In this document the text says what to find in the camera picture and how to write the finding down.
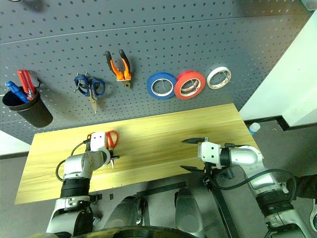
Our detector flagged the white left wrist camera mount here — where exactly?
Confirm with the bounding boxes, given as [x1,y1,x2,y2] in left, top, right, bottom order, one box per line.
[89,131,108,153]

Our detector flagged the black plastic cup holder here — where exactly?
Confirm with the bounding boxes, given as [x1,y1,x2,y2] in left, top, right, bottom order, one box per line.
[1,89,53,128]

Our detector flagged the clear plastic box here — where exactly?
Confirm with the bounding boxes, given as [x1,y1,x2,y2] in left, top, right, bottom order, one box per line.
[299,0,317,11]

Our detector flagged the person's dark trouser leg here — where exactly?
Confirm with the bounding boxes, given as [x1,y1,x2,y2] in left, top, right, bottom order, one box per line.
[294,174,317,199]

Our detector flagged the blue handled scissors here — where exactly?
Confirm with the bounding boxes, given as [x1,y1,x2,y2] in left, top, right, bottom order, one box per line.
[73,75,106,115]

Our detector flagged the blue handled screwdriver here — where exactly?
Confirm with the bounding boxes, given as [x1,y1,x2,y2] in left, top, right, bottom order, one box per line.
[5,80,29,103]

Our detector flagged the dark round robot torso rim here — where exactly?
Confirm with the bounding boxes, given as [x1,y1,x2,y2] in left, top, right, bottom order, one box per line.
[31,225,199,238]

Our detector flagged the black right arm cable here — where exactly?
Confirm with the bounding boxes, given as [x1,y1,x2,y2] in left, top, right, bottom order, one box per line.
[211,142,298,202]

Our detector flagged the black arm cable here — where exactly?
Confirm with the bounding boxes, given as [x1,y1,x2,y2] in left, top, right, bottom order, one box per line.
[211,142,298,202]
[55,139,93,182]

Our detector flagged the silver wire scissors hook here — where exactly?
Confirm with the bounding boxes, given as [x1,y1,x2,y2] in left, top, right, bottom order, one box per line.
[74,71,89,93]

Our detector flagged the wide red tape roll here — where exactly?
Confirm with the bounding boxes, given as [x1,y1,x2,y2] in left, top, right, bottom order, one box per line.
[173,70,207,101]

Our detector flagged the person's black and white shoe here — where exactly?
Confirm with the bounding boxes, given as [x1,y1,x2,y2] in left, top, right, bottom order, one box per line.
[309,198,317,229]

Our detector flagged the grey metal pegboard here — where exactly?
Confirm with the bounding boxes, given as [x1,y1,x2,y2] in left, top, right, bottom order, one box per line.
[0,0,312,145]

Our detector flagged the dark rounded grey shape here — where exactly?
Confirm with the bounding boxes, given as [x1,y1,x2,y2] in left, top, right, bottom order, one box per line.
[108,195,147,229]
[174,187,206,238]

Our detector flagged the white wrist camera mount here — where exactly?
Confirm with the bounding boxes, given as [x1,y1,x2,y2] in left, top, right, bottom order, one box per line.
[197,141,222,168]
[89,131,108,153]

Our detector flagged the blue tape roll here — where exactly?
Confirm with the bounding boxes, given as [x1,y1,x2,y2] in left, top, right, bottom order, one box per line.
[146,71,178,100]

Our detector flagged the white bottle with blue cap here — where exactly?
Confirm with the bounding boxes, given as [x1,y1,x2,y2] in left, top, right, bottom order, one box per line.
[248,122,262,136]

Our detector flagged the red handled scissors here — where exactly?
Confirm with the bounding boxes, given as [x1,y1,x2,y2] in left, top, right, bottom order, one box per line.
[106,130,120,170]

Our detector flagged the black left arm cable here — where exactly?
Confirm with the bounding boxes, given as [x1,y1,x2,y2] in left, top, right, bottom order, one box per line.
[55,139,93,182]

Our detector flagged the red handled screwdriver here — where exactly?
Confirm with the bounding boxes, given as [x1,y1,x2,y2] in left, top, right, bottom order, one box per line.
[17,69,38,101]

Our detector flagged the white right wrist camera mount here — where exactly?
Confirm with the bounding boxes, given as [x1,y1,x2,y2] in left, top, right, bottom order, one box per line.
[197,141,222,168]

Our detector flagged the orange and black pliers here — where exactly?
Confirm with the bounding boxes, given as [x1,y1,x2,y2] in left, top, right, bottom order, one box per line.
[104,49,132,90]

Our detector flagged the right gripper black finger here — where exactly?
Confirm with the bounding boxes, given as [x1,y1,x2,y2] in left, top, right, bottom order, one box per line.
[179,165,206,175]
[181,136,209,145]

